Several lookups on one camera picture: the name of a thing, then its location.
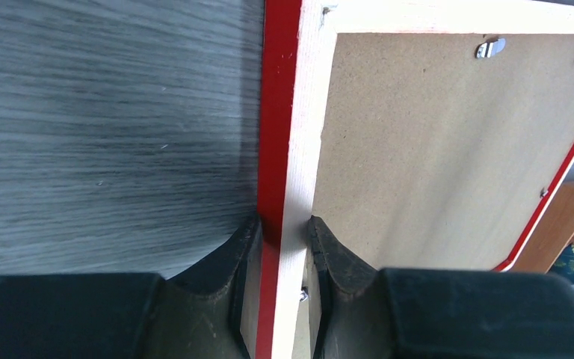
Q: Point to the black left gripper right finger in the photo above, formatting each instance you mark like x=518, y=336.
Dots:
x=357, y=311

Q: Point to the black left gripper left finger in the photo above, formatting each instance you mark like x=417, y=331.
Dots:
x=195, y=314

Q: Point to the red picture frame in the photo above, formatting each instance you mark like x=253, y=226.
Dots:
x=437, y=132

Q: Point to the blue yellow rolled tie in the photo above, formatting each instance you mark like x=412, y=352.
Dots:
x=564, y=264

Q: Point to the orange compartment tray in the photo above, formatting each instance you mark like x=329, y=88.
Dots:
x=554, y=232

